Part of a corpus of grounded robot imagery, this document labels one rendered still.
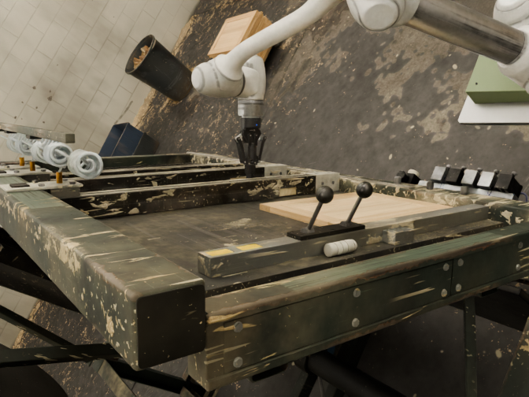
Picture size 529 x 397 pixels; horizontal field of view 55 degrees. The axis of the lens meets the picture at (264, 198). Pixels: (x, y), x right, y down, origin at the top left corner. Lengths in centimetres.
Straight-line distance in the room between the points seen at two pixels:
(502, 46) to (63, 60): 554
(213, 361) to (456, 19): 112
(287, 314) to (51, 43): 596
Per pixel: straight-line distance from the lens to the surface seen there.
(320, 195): 104
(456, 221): 150
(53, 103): 647
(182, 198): 161
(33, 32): 651
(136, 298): 62
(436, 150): 307
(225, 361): 72
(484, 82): 202
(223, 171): 206
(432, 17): 146
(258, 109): 177
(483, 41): 157
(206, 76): 163
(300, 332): 79
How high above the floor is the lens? 224
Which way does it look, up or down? 36 degrees down
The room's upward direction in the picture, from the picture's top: 57 degrees counter-clockwise
